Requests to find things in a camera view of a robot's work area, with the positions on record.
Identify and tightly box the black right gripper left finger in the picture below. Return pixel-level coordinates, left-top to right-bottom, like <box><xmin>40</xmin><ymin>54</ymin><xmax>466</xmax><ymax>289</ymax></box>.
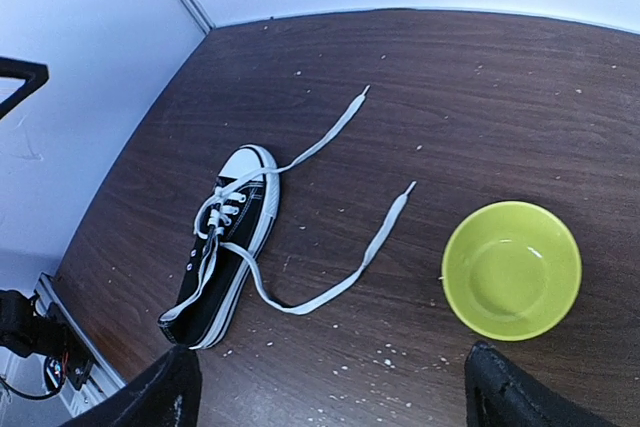
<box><xmin>66</xmin><ymin>346</ymin><xmax>202</xmax><ymax>427</ymax></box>

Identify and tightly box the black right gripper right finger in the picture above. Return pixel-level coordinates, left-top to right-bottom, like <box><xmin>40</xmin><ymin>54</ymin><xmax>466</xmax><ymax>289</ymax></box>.
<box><xmin>464</xmin><ymin>341</ymin><xmax>612</xmax><ymax>426</ymax></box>

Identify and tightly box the white shoelace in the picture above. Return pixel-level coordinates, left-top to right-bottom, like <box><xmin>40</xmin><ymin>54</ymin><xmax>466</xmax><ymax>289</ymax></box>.
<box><xmin>172</xmin><ymin>84</ymin><xmax>418</xmax><ymax>317</ymax></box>

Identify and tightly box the black white canvas sneaker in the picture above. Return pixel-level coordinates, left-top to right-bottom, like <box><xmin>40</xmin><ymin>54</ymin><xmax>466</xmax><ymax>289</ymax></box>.
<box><xmin>158</xmin><ymin>173</ymin><xmax>280</xmax><ymax>350</ymax></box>

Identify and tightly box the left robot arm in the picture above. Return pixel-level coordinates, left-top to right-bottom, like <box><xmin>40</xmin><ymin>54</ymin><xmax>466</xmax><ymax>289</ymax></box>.
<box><xmin>1</xmin><ymin>57</ymin><xmax>69</xmax><ymax>360</ymax></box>

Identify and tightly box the lime green bowl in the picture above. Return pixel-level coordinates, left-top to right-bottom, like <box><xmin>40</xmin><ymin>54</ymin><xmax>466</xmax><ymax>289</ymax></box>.
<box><xmin>441</xmin><ymin>200</ymin><xmax>583</xmax><ymax>342</ymax></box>

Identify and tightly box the front aluminium rail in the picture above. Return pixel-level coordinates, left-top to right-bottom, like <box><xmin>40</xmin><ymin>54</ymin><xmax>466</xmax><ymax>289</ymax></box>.
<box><xmin>34</xmin><ymin>273</ymin><xmax>126</xmax><ymax>418</ymax></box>

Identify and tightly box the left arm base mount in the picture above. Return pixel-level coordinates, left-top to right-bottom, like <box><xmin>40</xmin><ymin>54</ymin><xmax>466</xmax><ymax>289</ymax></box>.
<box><xmin>34</xmin><ymin>301</ymin><xmax>95</xmax><ymax>390</ymax></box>

